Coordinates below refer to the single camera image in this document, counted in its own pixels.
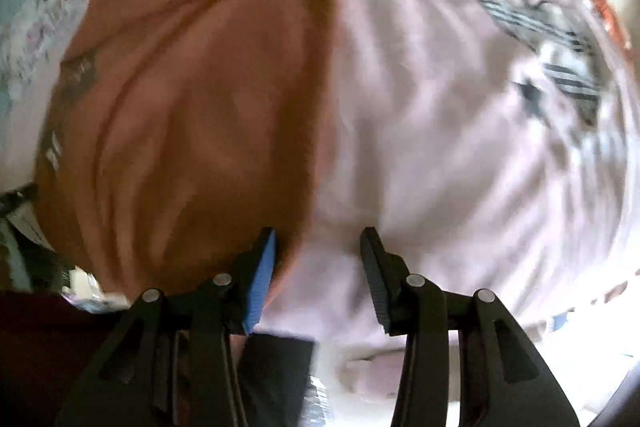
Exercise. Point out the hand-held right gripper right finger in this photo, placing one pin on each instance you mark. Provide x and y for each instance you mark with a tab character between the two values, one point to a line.
376	277

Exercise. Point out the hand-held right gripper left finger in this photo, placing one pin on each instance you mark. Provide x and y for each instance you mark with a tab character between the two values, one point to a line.
261	277

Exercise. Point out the pink printed shirt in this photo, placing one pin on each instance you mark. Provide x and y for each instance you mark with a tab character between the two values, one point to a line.
440	147

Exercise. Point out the brown shirt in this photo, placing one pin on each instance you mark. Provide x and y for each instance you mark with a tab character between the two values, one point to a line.
185	117

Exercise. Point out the black cloth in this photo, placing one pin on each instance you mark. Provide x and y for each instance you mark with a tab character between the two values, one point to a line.
277	372

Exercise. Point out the dark red cloth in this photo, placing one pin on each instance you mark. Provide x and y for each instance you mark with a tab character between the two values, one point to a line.
40	347

